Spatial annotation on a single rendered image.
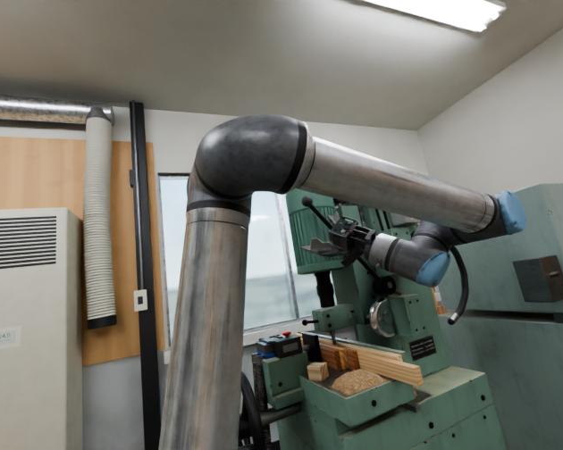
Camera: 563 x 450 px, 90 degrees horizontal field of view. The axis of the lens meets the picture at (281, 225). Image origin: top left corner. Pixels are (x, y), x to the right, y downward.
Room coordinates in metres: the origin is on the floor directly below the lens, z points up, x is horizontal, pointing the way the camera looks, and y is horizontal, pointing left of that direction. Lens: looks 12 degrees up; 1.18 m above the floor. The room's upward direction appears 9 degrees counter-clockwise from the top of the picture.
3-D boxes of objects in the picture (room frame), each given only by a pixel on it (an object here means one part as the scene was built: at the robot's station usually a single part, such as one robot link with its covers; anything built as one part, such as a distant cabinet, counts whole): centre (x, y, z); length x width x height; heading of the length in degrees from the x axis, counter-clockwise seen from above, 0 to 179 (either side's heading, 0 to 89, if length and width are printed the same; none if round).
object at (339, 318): (1.03, -0.14, 1.03); 0.14 x 0.07 x 0.09; 116
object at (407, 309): (0.96, -0.35, 1.02); 0.09 x 0.07 x 0.12; 26
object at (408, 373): (1.03, -0.11, 0.92); 0.68 x 0.02 x 0.04; 26
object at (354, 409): (1.00, -0.01, 0.87); 0.61 x 0.30 x 0.06; 26
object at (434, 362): (1.15, -0.38, 1.16); 0.22 x 0.22 x 0.72; 26
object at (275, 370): (0.97, 0.07, 0.91); 0.15 x 0.14 x 0.09; 26
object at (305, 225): (1.02, -0.12, 1.35); 0.18 x 0.18 x 0.31
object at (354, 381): (0.79, -0.13, 0.91); 0.12 x 0.09 x 0.03; 116
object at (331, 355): (1.00, -0.07, 0.93); 0.18 x 0.02 x 0.05; 26
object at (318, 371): (0.87, -0.04, 0.92); 0.04 x 0.04 x 0.04; 54
